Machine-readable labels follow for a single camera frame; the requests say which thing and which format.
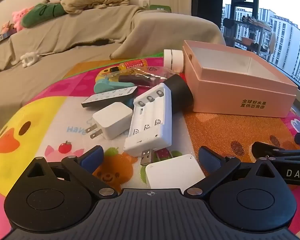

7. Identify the white battery charger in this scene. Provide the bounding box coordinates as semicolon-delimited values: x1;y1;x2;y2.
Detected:
123;83;173;166

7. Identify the green plush toy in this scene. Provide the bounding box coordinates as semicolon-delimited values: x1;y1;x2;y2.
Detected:
21;0;67;28

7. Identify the teal hand crank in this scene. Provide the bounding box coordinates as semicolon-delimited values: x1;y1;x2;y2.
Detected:
94;76;135;107

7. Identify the flat striped box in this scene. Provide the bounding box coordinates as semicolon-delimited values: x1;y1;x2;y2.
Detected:
0;29;17;48

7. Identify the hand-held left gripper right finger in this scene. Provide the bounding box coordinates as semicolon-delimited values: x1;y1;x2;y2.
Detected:
184;145;280;201

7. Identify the white small toy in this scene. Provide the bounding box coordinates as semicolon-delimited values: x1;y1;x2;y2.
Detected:
20;52;39;68

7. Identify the white square charger block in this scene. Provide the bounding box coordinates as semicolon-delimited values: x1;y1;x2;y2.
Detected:
145;154;207;189

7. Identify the pink cardboard box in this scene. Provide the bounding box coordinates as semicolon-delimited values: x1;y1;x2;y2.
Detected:
182;40;298;118

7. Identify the beige covered sofa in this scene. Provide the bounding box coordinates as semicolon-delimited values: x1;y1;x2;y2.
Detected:
0;4;227;133

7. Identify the clear plastic bag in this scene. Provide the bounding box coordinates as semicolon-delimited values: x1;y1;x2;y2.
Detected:
100;66;177;88

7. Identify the white round jar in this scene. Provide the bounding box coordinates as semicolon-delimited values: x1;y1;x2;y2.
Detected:
164;49;185;72

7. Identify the black cone nozzle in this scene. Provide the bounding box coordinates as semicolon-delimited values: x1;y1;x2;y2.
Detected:
162;74;194;115

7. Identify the orange small bottle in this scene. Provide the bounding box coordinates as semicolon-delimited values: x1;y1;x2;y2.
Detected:
119;58;147;71

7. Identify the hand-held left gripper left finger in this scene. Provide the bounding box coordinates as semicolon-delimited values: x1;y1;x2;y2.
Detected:
24;145;118;200

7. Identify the colourful cartoon play mat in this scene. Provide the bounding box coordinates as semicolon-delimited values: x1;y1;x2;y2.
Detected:
0;55;300;240

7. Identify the green sign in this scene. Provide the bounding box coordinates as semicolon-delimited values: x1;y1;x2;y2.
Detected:
149;4;171;13

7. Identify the black and white remote control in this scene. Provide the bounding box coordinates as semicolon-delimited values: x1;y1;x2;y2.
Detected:
81;86;138;108

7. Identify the pink plush toy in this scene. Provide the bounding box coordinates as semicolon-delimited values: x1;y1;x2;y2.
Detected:
11;8;32;32

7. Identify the dark small bar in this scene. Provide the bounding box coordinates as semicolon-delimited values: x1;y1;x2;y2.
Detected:
119;74;161;87

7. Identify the white pronged power adapter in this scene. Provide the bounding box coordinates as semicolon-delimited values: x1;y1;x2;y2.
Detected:
85;102;133;140

